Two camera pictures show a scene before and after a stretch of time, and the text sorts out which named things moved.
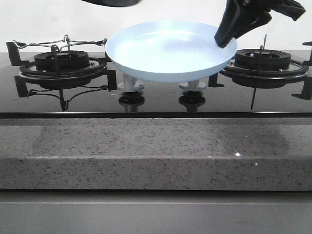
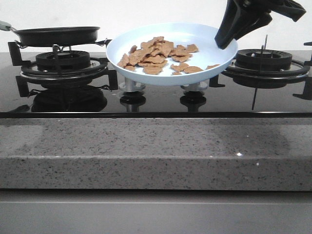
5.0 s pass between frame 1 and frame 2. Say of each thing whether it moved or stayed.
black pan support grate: stayed
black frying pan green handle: moved
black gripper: stayed
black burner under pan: stayed
